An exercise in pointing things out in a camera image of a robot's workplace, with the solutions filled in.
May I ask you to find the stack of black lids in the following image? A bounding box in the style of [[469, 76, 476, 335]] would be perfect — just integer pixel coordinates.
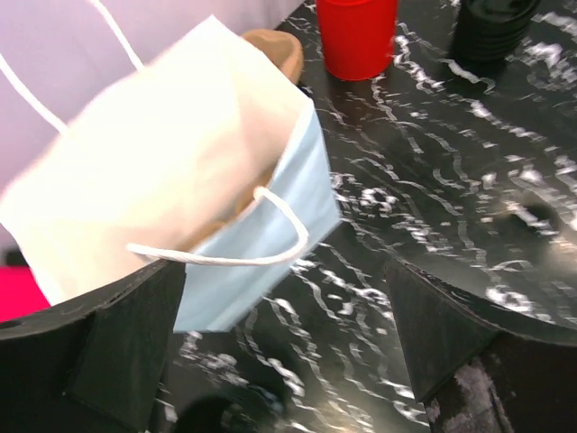
[[452, 0, 540, 63]]

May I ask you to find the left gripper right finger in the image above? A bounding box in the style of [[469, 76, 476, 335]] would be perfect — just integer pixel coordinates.
[[385, 260, 576, 432]]

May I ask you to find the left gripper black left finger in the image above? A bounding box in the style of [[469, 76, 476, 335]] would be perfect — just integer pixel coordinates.
[[1, 261, 185, 432]]

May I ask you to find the red straw cup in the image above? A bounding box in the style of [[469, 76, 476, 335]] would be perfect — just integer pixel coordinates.
[[316, 0, 398, 81]]

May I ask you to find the brown pulp cup carrier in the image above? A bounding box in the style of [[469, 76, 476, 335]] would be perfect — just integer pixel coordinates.
[[243, 29, 304, 85]]

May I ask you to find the light blue paper bag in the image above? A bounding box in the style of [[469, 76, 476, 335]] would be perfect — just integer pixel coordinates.
[[1, 3, 340, 332]]

